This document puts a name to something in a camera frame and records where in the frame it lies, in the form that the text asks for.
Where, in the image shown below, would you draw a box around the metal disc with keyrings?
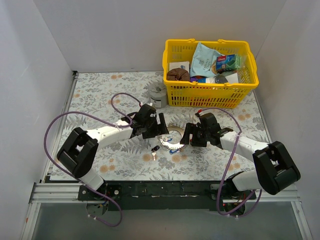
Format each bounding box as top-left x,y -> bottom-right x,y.
159,125 -> 185,153

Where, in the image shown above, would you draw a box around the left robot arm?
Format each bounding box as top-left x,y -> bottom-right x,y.
56,104 -> 169,200

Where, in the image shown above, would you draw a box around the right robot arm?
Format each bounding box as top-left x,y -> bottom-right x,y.
180,113 -> 301,199

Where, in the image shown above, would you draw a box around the key with blue tag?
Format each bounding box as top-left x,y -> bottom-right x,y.
162,136 -> 173,142

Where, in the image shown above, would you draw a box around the grey paper-wrapped roll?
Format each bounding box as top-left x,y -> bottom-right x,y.
148,82 -> 168,109

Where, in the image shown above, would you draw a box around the yellow plastic basket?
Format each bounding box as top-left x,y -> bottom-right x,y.
162,38 -> 259,109

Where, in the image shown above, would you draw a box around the white blue bottle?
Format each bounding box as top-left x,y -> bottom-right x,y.
189,73 -> 240,85

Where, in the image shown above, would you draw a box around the floral tablecloth mat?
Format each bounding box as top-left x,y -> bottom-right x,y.
59,71 -> 270,181

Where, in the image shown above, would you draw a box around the brown round scrunchie item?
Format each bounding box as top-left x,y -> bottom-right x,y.
166,68 -> 190,82

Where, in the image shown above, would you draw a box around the white small box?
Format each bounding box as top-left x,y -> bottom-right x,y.
169,61 -> 190,72

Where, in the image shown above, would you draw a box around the light blue chips bag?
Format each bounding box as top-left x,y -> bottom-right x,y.
189,42 -> 222,78

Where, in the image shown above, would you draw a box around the green sponge pack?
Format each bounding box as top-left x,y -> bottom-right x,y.
215,54 -> 243,73

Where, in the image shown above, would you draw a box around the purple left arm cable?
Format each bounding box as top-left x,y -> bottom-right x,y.
43,92 -> 151,228

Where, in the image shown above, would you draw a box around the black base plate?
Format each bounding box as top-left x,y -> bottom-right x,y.
77,180 -> 256,211

